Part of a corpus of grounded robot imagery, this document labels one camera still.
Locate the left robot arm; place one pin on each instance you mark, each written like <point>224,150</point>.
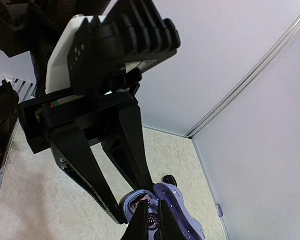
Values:
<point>108,115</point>

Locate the black earbud case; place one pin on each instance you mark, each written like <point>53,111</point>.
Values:
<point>169,179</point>

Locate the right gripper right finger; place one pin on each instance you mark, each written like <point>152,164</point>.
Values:
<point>169,229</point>

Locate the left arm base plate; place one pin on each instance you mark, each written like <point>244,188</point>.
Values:
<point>6,134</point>

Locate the purple earbud charging case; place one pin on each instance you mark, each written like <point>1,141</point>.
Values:
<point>191,228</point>

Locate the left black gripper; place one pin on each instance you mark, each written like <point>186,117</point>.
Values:
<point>123,141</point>

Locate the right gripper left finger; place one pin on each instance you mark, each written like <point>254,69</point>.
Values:
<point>138,227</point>

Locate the purple sticker on wall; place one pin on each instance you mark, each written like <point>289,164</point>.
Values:
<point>219,210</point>

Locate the left aluminium corner post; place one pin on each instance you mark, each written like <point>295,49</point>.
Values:
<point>279,46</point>

